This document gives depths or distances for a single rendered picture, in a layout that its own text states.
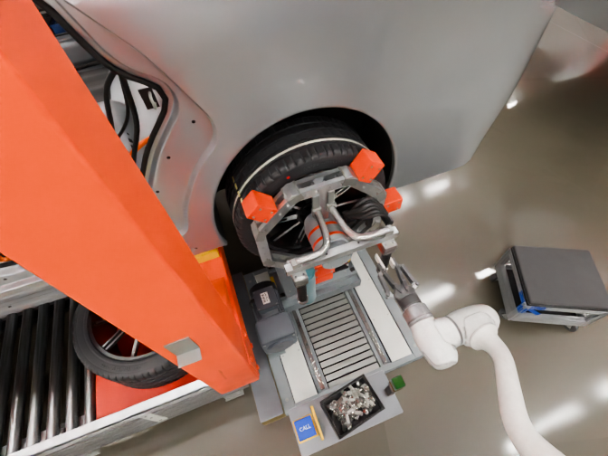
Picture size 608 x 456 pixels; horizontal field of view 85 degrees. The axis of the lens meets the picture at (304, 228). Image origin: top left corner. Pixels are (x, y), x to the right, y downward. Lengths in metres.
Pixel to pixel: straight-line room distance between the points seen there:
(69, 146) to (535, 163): 3.13
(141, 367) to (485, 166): 2.69
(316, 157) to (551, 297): 1.44
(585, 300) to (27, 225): 2.17
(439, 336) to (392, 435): 0.91
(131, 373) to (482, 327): 1.37
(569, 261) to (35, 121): 2.24
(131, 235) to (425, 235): 2.14
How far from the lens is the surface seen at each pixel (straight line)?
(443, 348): 1.19
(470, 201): 2.76
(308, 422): 1.50
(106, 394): 2.00
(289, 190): 1.14
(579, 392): 2.40
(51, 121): 0.41
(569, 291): 2.18
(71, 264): 0.58
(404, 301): 1.24
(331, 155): 1.19
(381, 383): 1.57
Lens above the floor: 1.97
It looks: 55 degrees down
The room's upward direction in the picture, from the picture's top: 5 degrees counter-clockwise
